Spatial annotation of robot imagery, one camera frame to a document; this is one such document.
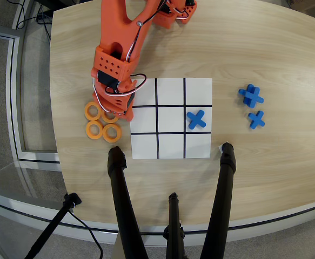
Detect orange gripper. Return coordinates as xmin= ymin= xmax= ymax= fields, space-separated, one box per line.
xmin=90 ymin=67 xmax=137 ymax=122

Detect orange foam ring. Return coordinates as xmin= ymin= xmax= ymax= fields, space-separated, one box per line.
xmin=101 ymin=110 xmax=119 ymax=124
xmin=84 ymin=101 xmax=103 ymax=121
xmin=102 ymin=123 xmax=123 ymax=144
xmin=85 ymin=120 xmax=104 ymax=140

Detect white tic-tac-toe grid sheet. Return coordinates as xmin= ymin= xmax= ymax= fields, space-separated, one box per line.
xmin=129 ymin=78 xmax=213 ymax=160

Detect blue foam cross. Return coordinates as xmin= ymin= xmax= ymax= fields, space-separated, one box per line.
xmin=238 ymin=84 xmax=256 ymax=98
xmin=242 ymin=87 xmax=265 ymax=107
xmin=247 ymin=110 xmax=266 ymax=130
xmin=186 ymin=110 xmax=207 ymax=131

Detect thick black tripod leg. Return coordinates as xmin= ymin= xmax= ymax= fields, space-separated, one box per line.
xmin=199 ymin=142 xmax=237 ymax=259
xmin=107 ymin=146 xmax=150 ymax=259

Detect slim black stand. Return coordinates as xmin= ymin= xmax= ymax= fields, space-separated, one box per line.
xmin=24 ymin=192 xmax=83 ymax=259

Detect grey metal glass frame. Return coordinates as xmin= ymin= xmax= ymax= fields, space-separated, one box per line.
xmin=0 ymin=29 xmax=61 ymax=165

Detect black floor cables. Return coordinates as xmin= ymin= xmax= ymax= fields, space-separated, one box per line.
xmin=14 ymin=0 xmax=53 ymax=43

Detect black stand cable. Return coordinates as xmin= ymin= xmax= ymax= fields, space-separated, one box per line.
xmin=67 ymin=209 xmax=104 ymax=259

